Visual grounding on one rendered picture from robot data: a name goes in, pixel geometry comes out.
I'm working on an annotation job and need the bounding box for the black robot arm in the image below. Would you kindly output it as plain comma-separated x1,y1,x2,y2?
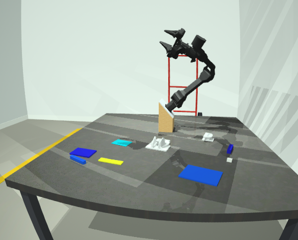
165,35,216,113

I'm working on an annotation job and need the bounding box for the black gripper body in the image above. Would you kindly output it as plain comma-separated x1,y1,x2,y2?
167,28,189,58

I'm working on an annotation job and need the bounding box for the yellow flat bar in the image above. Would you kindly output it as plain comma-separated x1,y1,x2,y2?
98,158,123,165

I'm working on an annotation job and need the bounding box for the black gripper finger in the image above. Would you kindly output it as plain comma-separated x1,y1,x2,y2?
164,30,180,38
159,41,172,53

